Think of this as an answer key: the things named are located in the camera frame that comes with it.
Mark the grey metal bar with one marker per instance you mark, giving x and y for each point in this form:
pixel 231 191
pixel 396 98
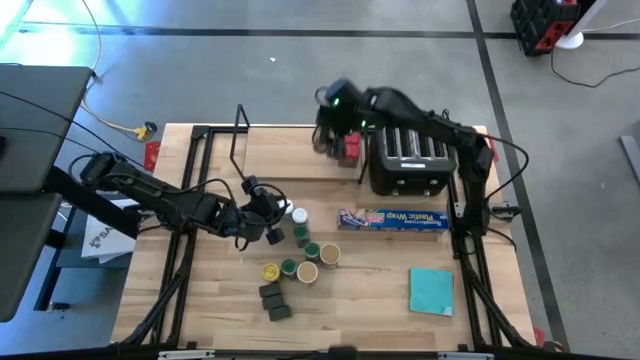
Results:
pixel 631 160

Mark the white stand base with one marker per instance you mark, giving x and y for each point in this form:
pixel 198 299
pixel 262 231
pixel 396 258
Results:
pixel 570 40

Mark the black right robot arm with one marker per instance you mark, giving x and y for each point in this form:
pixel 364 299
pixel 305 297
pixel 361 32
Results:
pixel 450 132

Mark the grey desk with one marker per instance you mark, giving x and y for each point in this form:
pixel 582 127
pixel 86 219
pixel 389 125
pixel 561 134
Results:
pixel 35 130

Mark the white lid glass spice jar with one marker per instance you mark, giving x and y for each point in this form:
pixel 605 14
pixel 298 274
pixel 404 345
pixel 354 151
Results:
pixel 287 205
pixel 299 216

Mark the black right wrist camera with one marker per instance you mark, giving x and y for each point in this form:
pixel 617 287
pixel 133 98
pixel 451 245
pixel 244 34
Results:
pixel 342 92

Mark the tan lid furikake jar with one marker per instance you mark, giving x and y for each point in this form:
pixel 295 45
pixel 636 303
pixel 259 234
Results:
pixel 307 272
pixel 329 255

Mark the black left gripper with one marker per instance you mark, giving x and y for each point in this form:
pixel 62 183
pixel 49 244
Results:
pixel 255 215

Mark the black four-slot toaster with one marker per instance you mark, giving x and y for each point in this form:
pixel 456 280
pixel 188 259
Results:
pixel 410 170

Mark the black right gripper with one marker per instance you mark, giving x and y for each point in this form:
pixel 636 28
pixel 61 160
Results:
pixel 350 120

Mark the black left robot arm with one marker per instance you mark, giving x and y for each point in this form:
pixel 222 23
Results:
pixel 150 192

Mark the teal cloth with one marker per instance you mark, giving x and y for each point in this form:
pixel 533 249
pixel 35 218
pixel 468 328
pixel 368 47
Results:
pixel 432 291

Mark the green lid glass spice jar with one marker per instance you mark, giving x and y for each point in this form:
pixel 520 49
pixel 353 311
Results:
pixel 289 267
pixel 312 251
pixel 301 234

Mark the red and black crate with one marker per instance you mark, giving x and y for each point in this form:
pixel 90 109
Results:
pixel 540 25

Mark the white paper bag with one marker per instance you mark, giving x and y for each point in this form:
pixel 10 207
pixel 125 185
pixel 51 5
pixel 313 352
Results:
pixel 107 240

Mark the blue plastic wrap box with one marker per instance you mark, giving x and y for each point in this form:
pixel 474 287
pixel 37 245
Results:
pixel 395 220

